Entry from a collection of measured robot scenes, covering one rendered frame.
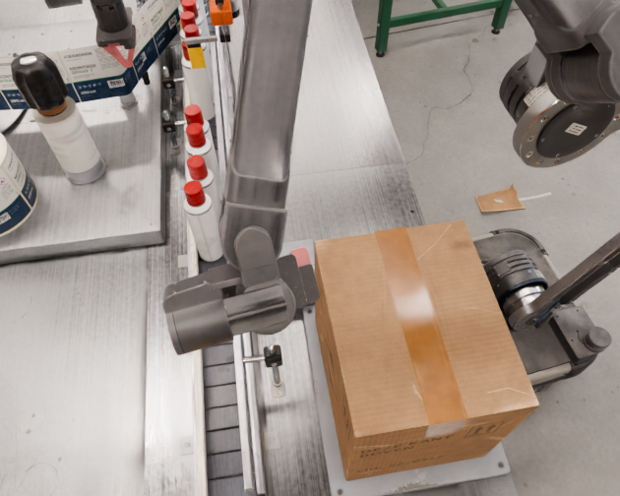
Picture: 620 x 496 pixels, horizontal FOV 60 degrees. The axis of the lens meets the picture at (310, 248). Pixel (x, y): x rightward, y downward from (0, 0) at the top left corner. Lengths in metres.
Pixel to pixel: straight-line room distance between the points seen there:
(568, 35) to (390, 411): 0.47
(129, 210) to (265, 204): 0.76
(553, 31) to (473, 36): 2.65
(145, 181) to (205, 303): 0.77
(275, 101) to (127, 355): 0.72
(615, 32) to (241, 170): 0.37
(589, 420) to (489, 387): 1.34
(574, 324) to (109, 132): 1.44
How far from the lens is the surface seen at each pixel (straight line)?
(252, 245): 0.49
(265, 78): 0.50
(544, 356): 1.83
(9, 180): 1.25
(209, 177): 1.03
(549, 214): 2.47
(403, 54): 3.07
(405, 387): 0.73
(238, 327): 0.54
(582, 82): 0.65
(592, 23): 0.62
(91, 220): 1.25
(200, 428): 0.94
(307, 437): 1.00
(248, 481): 0.86
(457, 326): 0.78
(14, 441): 1.14
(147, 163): 1.32
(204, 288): 0.53
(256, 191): 0.50
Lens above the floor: 1.80
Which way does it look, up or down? 56 degrees down
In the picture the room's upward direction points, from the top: 1 degrees counter-clockwise
